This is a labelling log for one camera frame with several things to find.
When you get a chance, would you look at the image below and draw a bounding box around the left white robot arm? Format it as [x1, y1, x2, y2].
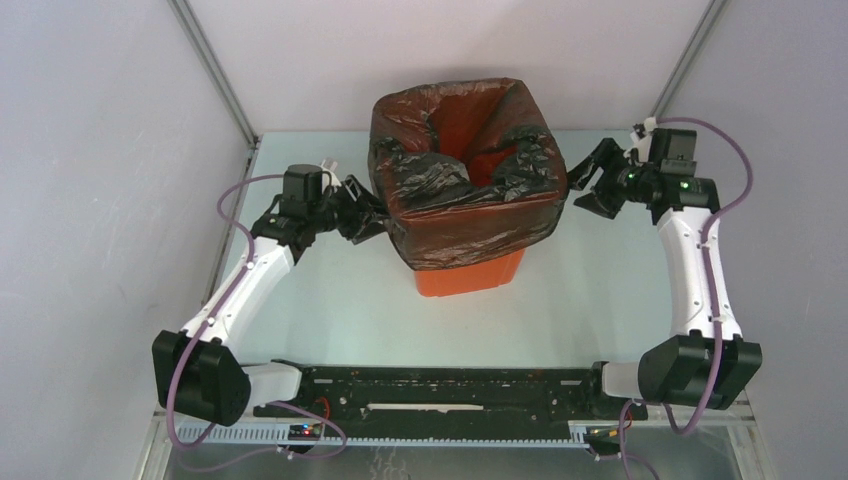
[152, 164, 388, 426]

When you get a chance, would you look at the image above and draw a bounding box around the aluminium frame rail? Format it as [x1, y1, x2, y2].
[153, 377, 757, 425]

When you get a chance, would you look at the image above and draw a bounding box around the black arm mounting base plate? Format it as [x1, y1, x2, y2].
[290, 366, 648, 440]

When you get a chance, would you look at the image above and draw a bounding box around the grey cable duct strip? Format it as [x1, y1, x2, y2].
[203, 423, 588, 448]

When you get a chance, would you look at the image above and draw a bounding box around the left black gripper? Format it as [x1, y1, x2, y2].
[309, 176, 399, 245]

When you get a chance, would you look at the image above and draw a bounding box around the orange plastic trash bin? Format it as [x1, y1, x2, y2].
[413, 86, 528, 298]

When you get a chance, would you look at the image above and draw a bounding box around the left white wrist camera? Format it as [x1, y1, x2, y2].
[319, 157, 342, 190]

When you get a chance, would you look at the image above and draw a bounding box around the black plastic trash bag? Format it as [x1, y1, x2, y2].
[368, 78, 569, 271]

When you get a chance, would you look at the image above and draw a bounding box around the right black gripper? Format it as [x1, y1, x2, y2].
[554, 137, 658, 220]

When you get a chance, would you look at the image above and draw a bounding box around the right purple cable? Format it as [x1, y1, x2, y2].
[592, 117, 757, 480]

